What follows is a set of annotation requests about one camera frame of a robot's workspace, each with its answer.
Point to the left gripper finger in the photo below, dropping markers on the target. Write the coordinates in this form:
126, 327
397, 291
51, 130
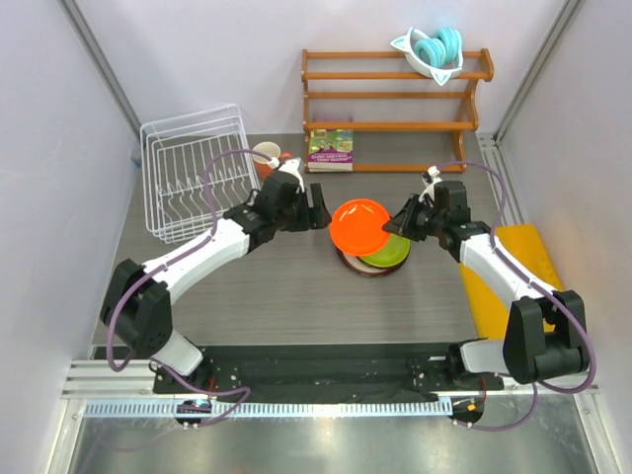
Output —
317, 198
320, 217

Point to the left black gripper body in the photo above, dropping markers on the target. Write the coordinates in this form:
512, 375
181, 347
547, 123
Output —
295, 218

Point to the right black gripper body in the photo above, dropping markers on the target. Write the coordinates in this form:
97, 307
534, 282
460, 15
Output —
427, 221

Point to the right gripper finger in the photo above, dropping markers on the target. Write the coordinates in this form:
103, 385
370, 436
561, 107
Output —
397, 224
410, 207

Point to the green plate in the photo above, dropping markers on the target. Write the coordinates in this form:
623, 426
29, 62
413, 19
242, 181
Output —
393, 253

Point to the orange plate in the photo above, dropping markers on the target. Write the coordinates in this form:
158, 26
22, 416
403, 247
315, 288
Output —
356, 227

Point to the large red cream plate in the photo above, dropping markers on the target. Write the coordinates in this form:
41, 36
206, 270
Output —
339, 255

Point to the red floral small plate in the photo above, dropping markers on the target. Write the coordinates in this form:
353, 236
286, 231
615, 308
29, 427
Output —
362, 266

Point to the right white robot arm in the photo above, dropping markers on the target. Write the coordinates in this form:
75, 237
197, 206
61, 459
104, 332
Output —
546, 334

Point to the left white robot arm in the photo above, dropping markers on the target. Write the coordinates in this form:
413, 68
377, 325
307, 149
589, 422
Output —
138, 304

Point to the wooden shelf rack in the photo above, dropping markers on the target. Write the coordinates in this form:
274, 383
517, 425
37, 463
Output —
466, 118

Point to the orange mug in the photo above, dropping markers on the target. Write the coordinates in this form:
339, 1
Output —
268, 157

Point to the colourful book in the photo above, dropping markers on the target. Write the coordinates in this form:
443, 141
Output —
330, 150

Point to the yellow board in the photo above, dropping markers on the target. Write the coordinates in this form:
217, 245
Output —
489, 314

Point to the teal headphones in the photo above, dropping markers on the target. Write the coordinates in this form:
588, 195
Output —
440, 50

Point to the white cat ear bowl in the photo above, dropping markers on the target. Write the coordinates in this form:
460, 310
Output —
442, 75

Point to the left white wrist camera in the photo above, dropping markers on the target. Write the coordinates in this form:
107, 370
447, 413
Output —
293, 167

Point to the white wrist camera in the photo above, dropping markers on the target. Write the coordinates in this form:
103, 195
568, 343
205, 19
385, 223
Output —
430, 179
293, 167

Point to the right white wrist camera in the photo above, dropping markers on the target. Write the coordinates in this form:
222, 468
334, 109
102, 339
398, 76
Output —
430, 179

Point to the white wire dish rack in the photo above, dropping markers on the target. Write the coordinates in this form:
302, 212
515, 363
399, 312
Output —
193, 169

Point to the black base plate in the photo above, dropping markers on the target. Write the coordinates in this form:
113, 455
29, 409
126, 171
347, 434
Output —
337, 374

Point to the perforated metal rail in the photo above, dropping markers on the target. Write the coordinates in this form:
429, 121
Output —
183, 408

